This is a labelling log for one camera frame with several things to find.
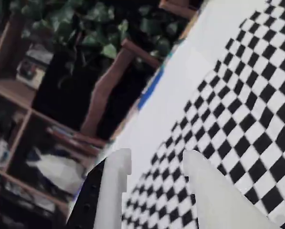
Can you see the white bag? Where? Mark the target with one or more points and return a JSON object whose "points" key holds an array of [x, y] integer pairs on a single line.
{"points": [[58, 171]]}

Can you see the black white checkerboard mat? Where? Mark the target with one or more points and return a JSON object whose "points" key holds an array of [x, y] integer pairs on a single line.
{"points": [[204, 71]]}

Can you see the stacked books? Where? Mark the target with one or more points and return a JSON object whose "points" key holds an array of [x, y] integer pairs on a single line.
{"points": [[70, 138]]}

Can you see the white container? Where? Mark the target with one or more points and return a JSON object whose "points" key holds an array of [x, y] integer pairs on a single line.
{"points": [[1, 152]]}

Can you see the wooden cubby shelf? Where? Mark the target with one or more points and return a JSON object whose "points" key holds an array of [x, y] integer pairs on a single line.
{"points": [[13, 90]]}

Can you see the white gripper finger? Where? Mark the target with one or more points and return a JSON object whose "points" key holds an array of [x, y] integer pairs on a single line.
{"points": [[216, 207], [111, 190]]}

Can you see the white labelled box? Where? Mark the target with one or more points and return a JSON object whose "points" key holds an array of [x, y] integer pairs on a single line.
{"points": [[30, 71]]}

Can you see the left wooden chair back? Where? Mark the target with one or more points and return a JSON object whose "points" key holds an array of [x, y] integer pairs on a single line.
{"points": [[101, 95]]}

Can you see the wooden chair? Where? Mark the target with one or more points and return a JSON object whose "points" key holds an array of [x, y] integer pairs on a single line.
{"points": [[101, 95], [178, 8]]}

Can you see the right wooden chair back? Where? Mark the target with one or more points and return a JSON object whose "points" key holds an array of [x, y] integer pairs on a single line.
{"points": [[178, 8]]}

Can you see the blue tape strip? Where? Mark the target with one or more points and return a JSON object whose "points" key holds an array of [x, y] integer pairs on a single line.
{"points": [[148, 93]]}

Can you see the green ivy plant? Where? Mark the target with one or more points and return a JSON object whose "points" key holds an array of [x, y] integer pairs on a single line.
{"points": [[97, 14]]}

